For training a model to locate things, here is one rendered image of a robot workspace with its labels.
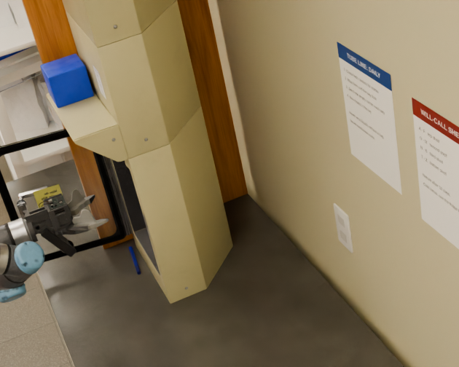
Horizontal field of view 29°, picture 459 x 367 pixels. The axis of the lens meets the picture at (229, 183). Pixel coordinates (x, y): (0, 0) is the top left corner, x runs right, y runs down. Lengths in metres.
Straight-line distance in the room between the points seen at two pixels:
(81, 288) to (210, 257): 0.40
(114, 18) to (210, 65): 0.60
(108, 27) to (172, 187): 0.46
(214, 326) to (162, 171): 0.43
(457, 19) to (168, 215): 1.10
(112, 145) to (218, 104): 0.57
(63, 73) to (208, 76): 0.50
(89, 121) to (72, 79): 0.15
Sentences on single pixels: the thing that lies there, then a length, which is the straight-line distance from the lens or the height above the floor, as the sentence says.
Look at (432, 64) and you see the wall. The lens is 1.54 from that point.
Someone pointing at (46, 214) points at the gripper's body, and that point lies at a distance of 2.33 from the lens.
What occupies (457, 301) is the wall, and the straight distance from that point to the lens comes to 1.81.
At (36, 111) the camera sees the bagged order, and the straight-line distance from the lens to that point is 3.57.
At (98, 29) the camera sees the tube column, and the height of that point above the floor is 1.75.
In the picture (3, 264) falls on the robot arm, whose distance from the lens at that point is 2.18.
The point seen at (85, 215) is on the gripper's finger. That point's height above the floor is 1.25.
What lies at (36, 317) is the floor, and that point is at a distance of 4.14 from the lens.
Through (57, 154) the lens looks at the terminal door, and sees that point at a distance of 2.49.
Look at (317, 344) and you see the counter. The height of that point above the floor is 0.94.
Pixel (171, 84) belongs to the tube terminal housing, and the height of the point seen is 1.54.
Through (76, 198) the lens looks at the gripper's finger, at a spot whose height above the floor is 1.24.
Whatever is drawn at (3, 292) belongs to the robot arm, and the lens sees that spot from 2.30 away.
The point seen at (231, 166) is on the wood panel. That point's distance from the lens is 2.73.
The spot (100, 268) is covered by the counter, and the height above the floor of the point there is 0.94.
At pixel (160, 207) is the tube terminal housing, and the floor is 1.25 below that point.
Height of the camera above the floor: 2.44
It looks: 32 degrees down
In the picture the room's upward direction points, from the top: 12 degrees counter-clockwise
